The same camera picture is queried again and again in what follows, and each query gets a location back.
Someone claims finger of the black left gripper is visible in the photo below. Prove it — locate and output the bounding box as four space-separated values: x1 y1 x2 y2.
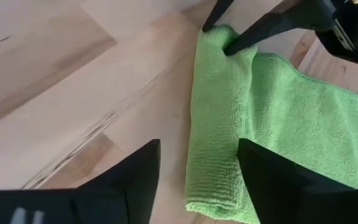
223 0 337 57
201 0 235 32

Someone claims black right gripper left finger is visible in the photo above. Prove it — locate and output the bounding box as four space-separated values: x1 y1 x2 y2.
0 139 162 224

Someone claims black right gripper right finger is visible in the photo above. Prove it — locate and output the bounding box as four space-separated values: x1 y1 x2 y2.
237 138 358 224

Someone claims green microfiber towel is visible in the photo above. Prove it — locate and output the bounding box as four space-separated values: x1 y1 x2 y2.
185 24 358 224

